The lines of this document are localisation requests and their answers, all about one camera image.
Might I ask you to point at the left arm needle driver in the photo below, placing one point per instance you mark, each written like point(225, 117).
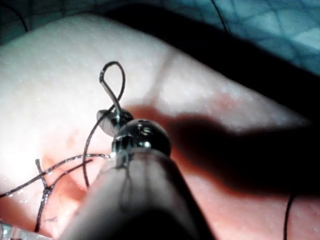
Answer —
point(8, 231)

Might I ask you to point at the right arm needle driver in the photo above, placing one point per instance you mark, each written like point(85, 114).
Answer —
point(147, 136)

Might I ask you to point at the right arm needle driver jaw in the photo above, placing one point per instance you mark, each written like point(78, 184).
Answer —
point(125, 116)
point(105, 122)

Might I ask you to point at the black thread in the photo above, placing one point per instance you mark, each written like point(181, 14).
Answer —
point(85, 152)

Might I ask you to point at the dark right arm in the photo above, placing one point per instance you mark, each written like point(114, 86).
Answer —
point(150, 195)

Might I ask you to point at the tissue pad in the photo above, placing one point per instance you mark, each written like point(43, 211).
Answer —
point(62, 87)

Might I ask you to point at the black stitching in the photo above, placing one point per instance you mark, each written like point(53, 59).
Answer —
point(44, 184)

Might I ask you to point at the blue-green cloth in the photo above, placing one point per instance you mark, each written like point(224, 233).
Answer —
point(275, 20)

